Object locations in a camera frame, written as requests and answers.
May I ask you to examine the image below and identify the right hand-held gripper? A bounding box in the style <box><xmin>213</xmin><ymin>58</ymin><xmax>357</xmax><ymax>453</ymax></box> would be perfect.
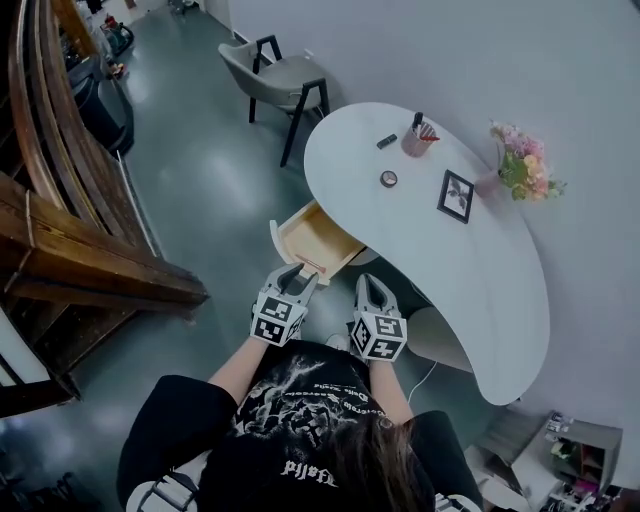
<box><xmin>349</xmin><ymin>273</ymin><xmax>409</xmax><ymax>363</ymax></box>

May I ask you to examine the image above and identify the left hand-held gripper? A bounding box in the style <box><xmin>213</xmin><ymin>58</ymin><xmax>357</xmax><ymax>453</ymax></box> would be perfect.
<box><xmin>249</xmin><ymin>263</ymin><xmax>321</xmax><ymax>348</ymax></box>

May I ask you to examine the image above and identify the large white drawer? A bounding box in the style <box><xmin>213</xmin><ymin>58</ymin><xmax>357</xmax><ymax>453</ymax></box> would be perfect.
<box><xmin>269</xmin><ymin>198</ymin><xmax>367</xmax><ymax>289</ymax></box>

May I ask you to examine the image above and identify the white curved desk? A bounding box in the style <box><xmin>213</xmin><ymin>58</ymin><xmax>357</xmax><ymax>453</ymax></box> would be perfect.
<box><xmin>303</xmin><ymin>102</ymin><xmax>551</xmax><ymax>407</ymax></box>

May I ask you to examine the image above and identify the person's left forearm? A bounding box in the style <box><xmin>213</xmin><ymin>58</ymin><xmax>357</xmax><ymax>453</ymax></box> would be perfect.
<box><xmin>208</xmin><ymin>337</ymin><xmax>269</xmax><ymax>401</ymax></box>

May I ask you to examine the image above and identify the person's right forearm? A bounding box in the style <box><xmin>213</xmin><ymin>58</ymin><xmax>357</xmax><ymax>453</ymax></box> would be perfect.
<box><xmin>367</xmin><ymin>357</ymin><xmax>415</xmax><ymax>426</ymax></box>

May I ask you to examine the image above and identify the pink makeup brush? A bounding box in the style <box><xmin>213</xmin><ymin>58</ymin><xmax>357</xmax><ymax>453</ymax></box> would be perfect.
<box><xmin>293</xmin><ymin>253</ymin><xmax>329</xmax><ymax>275</ymax></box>

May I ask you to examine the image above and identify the pink vase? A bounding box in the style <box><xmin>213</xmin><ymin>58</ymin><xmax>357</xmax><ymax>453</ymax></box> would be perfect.
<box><xmin>474</xmin><ymin>169</ymin><xmax>504</xmax><ymax>199</ymax></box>

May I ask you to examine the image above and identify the pink pen cup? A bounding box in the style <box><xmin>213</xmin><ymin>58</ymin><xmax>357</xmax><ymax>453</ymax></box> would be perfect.
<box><xmin>400</xmin><ymin>123</ymin><xmax>436</xmax><ymax>159</ymax></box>

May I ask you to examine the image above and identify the black printed t-shirt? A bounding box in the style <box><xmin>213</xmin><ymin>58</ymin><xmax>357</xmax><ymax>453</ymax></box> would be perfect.
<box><xmin>115</xmin><ymin>339</ymin><xmax>484</xmax><ymax>512</ymax></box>

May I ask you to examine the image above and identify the wooden staircase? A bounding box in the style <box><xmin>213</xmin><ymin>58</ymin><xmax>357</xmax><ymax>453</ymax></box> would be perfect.
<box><xmin>0</xmin><ymin>0</ymin><xmax>210</xmax><ymax>419</ymax></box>

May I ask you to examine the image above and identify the pink flower bouquet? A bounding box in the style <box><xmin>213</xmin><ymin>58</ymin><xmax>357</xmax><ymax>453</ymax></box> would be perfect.
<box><xmin>488</xmin><ymin>119</ymin><xmax>569</xmax><ymax>204</ymax></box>

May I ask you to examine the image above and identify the grey chair with black legs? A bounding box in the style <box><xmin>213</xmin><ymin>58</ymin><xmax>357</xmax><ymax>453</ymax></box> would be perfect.
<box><xmin>218</xmin><ymin>34</ymin><xmax>332</xmax><ymax>169</ymax></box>

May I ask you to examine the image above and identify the black round bin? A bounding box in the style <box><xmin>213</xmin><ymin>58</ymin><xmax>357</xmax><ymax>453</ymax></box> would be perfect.
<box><xmin>67</xmin><ymin>54</ymin><xmax>136</xmax><ymax>157</ymax></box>

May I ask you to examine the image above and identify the grey shelf unit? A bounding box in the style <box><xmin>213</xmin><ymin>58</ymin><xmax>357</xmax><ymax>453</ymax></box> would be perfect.
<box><xmin>542</xmin><ymin>410</ymin><xmax>625</xmax><ymax>496</ymax></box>

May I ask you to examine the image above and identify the white cable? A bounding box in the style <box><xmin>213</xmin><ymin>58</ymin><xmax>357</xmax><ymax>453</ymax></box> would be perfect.
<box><xmin>407</xmin><ymin>359</ymin><xmax>439</xmax><ymax>404</ymax></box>

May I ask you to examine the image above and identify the black picture frame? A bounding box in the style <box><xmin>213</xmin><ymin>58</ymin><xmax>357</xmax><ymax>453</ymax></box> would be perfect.
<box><xmin>436</xmin><ymin>169</ymin><xmax>475</xmax><ymax>225</ymax></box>

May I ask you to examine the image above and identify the white harness strap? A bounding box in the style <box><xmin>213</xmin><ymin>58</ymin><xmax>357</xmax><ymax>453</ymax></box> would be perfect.
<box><xmin>125</xmin><ymin>469</ymin><xmax>201</xmax><ymax>512</ymax></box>

